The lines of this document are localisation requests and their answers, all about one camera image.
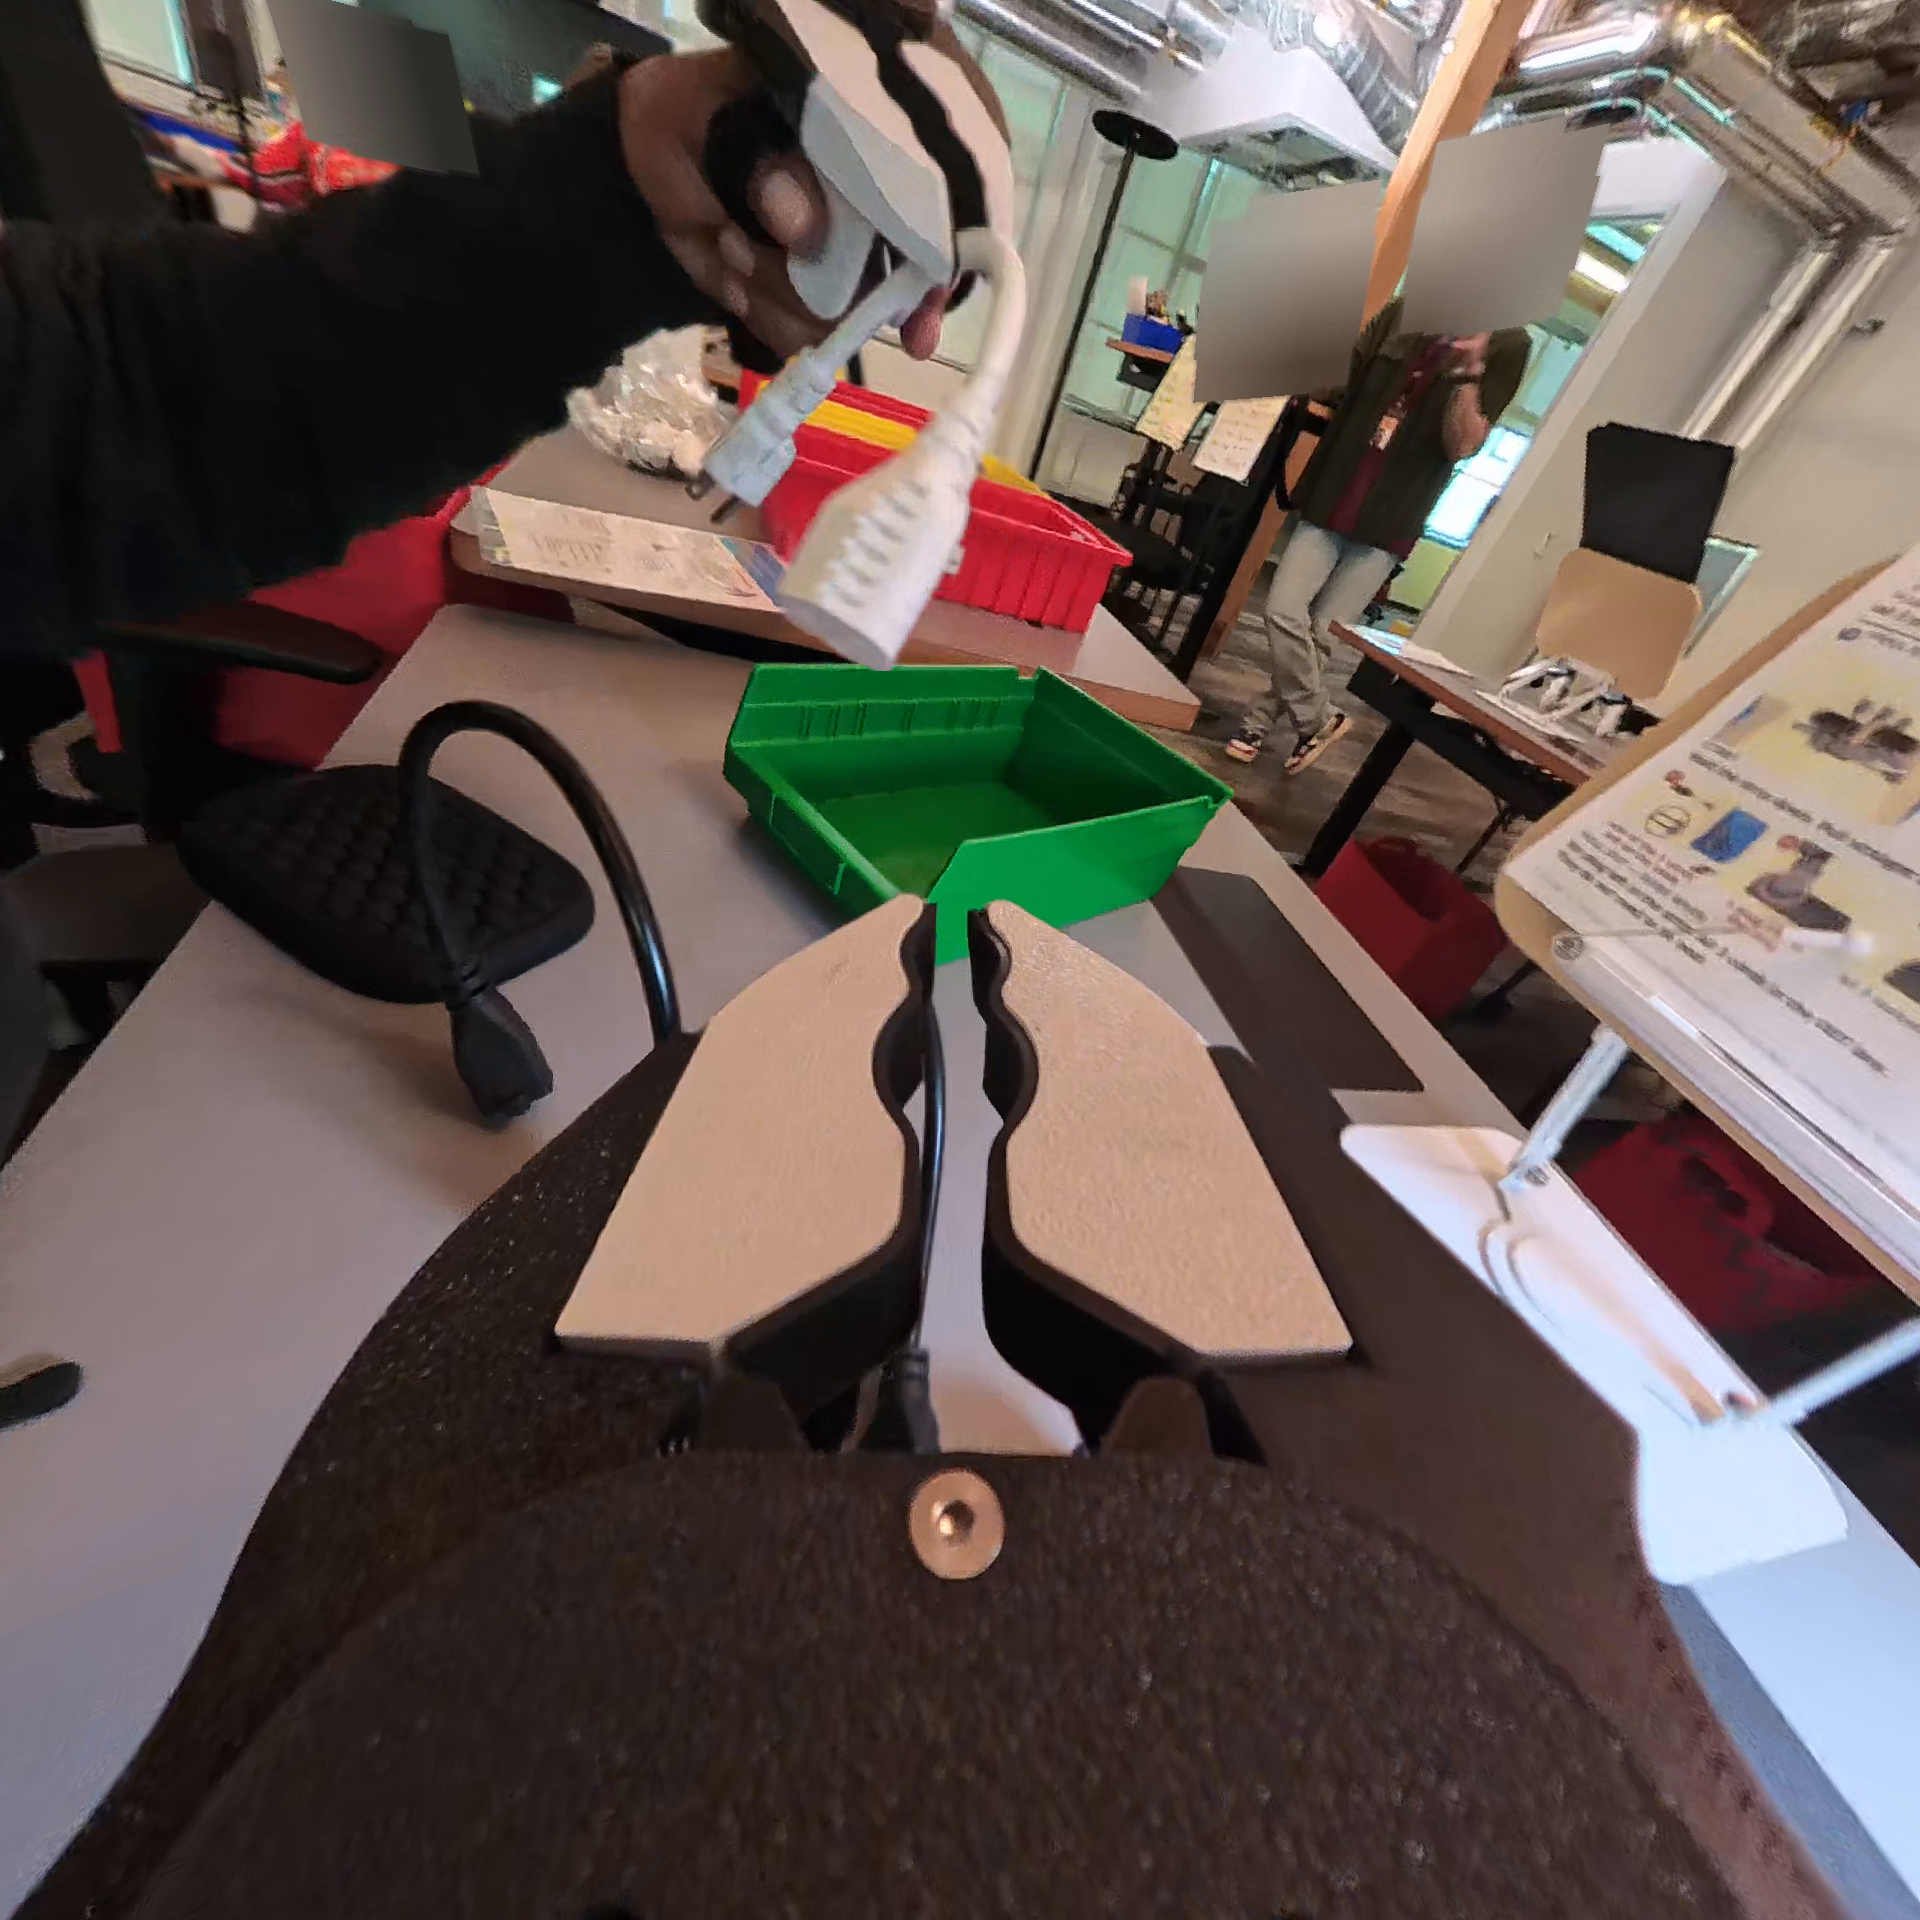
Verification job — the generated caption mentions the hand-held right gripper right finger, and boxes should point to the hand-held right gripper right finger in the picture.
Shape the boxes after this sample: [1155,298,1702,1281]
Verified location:
[968,901,1357,1412]

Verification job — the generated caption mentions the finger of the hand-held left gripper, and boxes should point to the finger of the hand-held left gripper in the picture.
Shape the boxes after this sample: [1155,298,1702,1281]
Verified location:
[885,0,1014,242]
[780,0,962,285]

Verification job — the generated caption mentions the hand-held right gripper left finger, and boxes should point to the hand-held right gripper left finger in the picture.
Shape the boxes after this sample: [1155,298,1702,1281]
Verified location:
[554,895,941,1419]

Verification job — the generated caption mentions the black short extension cord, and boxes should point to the black short extension cord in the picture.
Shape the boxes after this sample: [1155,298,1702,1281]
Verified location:
[840,990,951,1455]
[402,703,686,1126]

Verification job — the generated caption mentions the white short extension cord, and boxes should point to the white short extension cord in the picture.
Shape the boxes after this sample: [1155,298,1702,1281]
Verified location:
[690,224,1029,671]

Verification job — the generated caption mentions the green plastic bin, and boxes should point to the green plastic bin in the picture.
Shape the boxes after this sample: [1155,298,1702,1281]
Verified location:
[724,664,1236,965]

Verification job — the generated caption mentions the person's left forearm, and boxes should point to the person's left forearm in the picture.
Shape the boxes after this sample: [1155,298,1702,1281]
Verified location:
[0,67,723,661]

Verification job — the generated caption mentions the black floor lamp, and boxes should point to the black floor lamp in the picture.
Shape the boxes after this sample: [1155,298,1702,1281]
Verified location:
[1026,108,1179,436]

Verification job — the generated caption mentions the clear bag of white parts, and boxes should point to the clear bag of white parts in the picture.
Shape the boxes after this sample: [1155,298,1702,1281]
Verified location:
[567,322,737,474]

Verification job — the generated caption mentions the red floor bag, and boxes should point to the red floor bag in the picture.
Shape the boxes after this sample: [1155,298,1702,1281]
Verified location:
[1318,836,1510,1021]

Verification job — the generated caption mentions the hanging paper sheets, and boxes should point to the hanging paper sheets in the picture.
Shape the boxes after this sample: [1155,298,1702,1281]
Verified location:
[1136,337,1291,482]

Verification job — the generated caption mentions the red divided tote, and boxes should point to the red divided tote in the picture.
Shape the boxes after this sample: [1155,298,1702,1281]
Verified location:
[742,368,1136,633]

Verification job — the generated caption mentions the laminated paper sheet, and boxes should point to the laminated paper sheet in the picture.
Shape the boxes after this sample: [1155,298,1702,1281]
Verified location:
[451,487,789,617]

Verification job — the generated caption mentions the wooden support beam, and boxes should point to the wooden support beam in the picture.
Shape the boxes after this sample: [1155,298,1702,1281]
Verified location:
[1357,0,1534,324]

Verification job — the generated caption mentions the red floor crate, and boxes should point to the red floor crate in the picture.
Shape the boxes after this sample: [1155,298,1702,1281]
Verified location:
[1574,1109,1877,1338]

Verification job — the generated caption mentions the wooden side table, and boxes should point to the wooden side table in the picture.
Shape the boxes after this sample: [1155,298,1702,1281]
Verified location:
[1326,621,1653,879]

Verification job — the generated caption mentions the red office chair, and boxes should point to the red office chair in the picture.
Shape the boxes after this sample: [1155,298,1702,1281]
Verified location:
[75,511,498,767]

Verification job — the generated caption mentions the white instruction sheet stand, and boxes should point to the white instruction sheet stand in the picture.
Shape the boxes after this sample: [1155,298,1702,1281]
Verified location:
[1339,548,1920,1582]

